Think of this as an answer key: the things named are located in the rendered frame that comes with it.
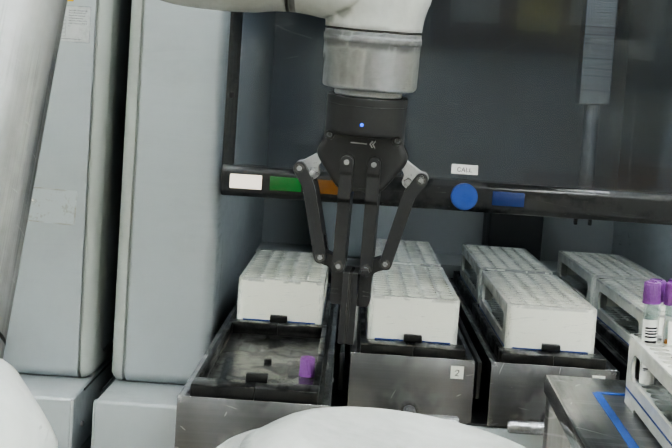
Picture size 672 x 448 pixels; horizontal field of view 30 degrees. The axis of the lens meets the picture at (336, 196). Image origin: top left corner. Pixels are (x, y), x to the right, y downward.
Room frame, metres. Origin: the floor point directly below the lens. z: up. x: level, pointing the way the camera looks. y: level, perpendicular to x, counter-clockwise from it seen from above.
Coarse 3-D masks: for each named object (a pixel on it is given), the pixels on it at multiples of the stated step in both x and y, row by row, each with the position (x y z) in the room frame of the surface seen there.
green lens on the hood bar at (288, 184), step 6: (270, 180) 1.40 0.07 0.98; (276, 180) 1.40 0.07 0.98; (282, 180) 1.40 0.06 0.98; (288, 180) 1.40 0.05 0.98; (294, 180) 1.40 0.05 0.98; (270, 186) 1.40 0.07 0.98; (276, 186) 1.40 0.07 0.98; (282, 186) 1.40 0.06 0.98; (288, 186) 1.40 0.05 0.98; (294, 186) 1.40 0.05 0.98; (300, 186) 1.40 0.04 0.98
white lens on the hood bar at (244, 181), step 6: (234, 174) 1.40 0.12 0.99; (240, 174) 1.40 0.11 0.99; (246, 174) 1.40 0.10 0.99; (234, 180) 1.40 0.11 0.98; (240, 180) 1.40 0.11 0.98; (246, 180) 1.40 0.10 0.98; (252, 180) 1.40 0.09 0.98; (258, 180) 1.40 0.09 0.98; (234, 186) 1.40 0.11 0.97; (240, 186) 1.40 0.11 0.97; (246, 186) 1.40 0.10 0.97; (252, 186) 1.40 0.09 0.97; (258, 186) 1.40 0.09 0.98
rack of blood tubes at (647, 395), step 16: (640, 336) 1.12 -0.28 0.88; (640, 352) 1.07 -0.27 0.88; (656, 352) 1.05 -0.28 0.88; (656, 368) 1.00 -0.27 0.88; (640, 384) 1.09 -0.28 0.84; (656, 384) 1.09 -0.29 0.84; (624, 400) 1.13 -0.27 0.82; (640, 400) 1.06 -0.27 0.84; (656, 400) 1.03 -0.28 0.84; (640, 416) 1.05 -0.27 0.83; (656, 416) 0.99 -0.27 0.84; (656, 432) 0.98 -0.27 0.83
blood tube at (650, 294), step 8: (648, 280) 1.10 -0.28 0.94; (648, 288) 1.09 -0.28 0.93; (656, 288) 1.09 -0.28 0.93; (648, 296) 1.09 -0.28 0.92; (656, 296) 1.09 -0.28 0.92; (648, 304) 1.09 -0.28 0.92; (656, 304) 1.09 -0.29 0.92; (648, 312) 1.09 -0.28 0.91; (656, 312) 1.09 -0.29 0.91; (648, 320) 1.09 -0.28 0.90; (656, 320) 1.09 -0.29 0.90; (648, 328) 1.09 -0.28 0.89; (656, 328) 1.09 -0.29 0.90; (648, 336) 1.09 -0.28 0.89; (656, 336) 1.09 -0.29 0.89; (640, 368) 1.09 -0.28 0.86; (640, 376) 1.09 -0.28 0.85; (648, 376) 1.09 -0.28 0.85; (648, 384) 1.09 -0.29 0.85
